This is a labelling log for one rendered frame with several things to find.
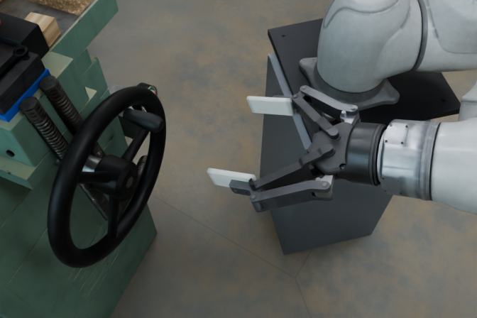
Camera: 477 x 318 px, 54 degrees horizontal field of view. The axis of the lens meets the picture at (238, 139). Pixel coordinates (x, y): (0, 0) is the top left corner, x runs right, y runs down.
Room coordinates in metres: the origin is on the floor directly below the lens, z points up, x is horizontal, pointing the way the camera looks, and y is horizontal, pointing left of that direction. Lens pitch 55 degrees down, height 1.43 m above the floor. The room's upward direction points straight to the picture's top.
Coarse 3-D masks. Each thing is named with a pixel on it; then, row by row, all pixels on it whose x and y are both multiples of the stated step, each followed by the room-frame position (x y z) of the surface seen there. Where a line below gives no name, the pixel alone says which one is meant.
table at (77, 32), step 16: (16, 0) 0.68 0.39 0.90; (96, 0) 0.68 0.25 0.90; (112, 0) 0.72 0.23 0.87; (16, 16) 0.64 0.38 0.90; (64, 16) 0.64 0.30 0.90; (80, 16) 0.64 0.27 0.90; (96, 16) 0.67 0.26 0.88; (112, 16) 0.70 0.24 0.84; (64, 32) 0.60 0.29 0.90; (80, 32) 0.62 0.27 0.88; (96, 32) 0.66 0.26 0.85; (64, 48) 0.58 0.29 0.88; (80, 48) 0.61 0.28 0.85; (96, 96) 0.49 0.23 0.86; (80, 112) 0.45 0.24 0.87; (0, 160) 0.36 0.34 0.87; (16, 160) 0.36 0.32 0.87; (48, 160) 0.37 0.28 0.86; (16, 176) 0.34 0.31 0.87; (32, 176) 0.34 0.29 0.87
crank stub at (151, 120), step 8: (128, 112) 0.41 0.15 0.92; (136, 112) 0.41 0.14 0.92; (144, 112) 0.41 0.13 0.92; (128, 120) 0.40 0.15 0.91; (136, 120) 0.40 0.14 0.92; (144, 120) 0.39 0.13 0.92; (152, 120) 0.39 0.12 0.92; (160, 120) 0.40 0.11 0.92; (144, 128) 0.39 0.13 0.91; (152, 128) 0.39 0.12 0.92; (160, 128) 0.39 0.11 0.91
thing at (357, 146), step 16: (336, 128) 0.36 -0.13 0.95; (352, 128) 0.33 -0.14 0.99; (368, 128) 0.33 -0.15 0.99; (384, 128) 0.33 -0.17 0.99; (320, 144) 0.34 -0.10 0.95; (336, 144) 0.33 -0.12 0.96; (352, 144) 0.31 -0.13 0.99; (368, 144) 0.30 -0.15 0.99; (320, 160) 0.31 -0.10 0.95; (336, 160) 0.31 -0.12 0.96; (352, 160) 0.29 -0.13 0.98; (368, 160) 0.29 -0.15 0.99; (336, 176) 0.29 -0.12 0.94; (352, 176) 0.29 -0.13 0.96; (368, 176) 0.28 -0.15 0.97
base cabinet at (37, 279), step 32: (32, 192) 0.41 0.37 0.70; (32, 224) 0.37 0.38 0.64; (96, 224) 0.47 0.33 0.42; (0, 256) 0.30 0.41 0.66; (32, 256) 0.34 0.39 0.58; (128, 256) 0.51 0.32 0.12; (0, 288) 0.27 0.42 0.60; (32, 288) 0.30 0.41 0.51; (64, 288) 0.34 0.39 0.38; (96, 288) 0.39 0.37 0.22
